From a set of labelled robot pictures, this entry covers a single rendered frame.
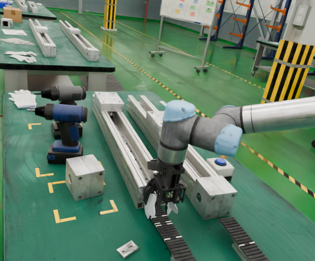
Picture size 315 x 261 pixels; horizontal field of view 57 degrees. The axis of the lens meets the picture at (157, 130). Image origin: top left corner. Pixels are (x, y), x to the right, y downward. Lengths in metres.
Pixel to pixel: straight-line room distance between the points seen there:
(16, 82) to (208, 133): 2.04
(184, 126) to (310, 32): 3.50
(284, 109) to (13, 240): 0.75
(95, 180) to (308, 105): 0.62
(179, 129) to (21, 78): 1.97
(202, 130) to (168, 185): 0.18
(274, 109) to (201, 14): 5.79
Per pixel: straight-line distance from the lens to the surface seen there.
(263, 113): 0.78
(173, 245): 0.80
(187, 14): 6.74
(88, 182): 0.92
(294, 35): 4.26
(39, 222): 0.89
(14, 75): 2.52
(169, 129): 0.70
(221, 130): 0.67
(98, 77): 2.61
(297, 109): 0.77
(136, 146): 1.10
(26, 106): 1.58
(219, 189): 0.93
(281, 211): 1.11
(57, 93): 1.21
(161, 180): 0.79
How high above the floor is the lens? 1.38
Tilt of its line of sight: 25 degrees down
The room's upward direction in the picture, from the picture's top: 9 degrees clockwise
